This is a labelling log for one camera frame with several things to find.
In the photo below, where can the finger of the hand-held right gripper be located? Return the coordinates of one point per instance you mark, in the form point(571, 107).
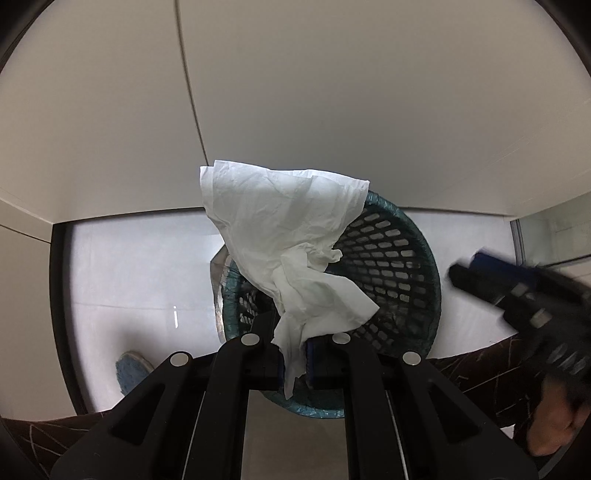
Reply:
point(466, 279)
point(494, 264)

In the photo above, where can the glass sliding door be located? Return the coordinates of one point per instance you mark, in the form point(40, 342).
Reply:
point(554, 235)

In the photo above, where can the beige base cabinet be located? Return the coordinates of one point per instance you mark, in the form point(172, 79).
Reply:
point(323, 92)

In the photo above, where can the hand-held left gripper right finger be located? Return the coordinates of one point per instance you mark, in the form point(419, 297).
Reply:
point(310, 364)

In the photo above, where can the person's leg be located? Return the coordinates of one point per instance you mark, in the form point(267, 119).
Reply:
point(41, 443)
point(480, 374)

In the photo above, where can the person's left leg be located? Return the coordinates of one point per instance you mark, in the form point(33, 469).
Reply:
point(41, 443)

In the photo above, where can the dark green mesh wastebasket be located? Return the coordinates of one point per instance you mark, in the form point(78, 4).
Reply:
point(392, 258)

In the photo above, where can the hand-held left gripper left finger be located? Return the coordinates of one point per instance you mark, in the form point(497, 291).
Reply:
point(280, 369)

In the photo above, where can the blue round sponge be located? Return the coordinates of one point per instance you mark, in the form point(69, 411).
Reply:
point(131, 371)

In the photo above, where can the person's right leg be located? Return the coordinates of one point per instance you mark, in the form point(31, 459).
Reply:
point(480, 374)

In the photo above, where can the white tissue paper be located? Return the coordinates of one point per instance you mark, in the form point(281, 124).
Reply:
point(277, 217)

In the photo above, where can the person's right hand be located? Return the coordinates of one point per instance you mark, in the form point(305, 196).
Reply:
point(551, 422)

